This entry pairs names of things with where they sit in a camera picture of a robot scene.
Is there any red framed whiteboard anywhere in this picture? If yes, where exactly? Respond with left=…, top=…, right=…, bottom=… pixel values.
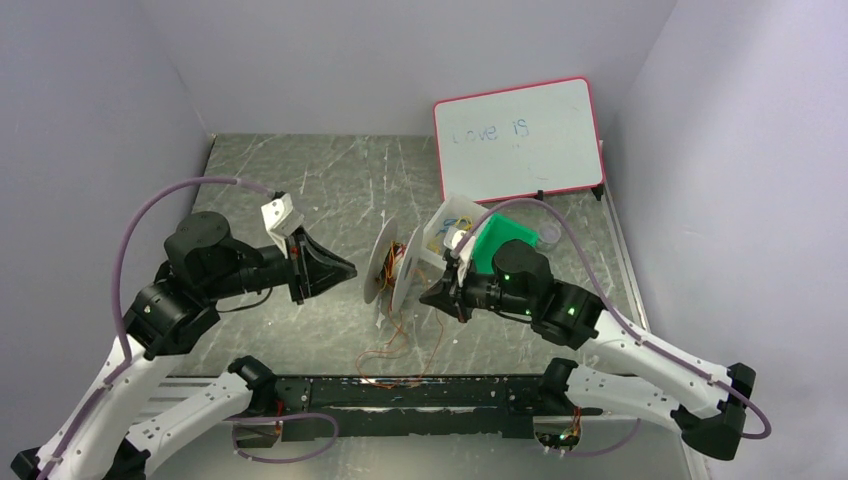
left=432, top=76, right=605, bottom=203

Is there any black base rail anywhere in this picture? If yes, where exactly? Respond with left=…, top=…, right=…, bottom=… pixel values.
left=242, top=375, right=572, bottom=441

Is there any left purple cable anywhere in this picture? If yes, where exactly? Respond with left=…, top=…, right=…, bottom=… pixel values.
left=36, top=176, right=276, bottom=480

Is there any green plastic bin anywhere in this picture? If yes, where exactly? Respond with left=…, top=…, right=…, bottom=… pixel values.
left=471, top=214, right=539, bottom=274

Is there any colourful wire bundle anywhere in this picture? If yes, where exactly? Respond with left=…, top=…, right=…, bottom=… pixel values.
left=430, top=210, right=475, bottom=256

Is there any wires wound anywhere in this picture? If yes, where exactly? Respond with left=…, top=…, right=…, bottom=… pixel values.
left=377, top=241, right=407, bottom=292

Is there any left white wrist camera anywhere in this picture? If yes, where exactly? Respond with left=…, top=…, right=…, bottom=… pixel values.
left=260, top=191, right=304, bottom=259

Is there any white plastic bin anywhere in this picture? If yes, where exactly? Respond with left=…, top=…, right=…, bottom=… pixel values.
left=419, top=194, right=487, bottom=268

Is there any white filament spool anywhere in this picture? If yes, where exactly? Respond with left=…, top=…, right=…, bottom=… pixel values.
left=362, top=217, right=423, bottom=319

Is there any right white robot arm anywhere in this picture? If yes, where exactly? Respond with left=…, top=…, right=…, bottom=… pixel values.
left=419, top=240, right=756, bottom=461

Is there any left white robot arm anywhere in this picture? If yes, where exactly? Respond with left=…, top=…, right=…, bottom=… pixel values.
left=11, top=211, right=357, bottom=479

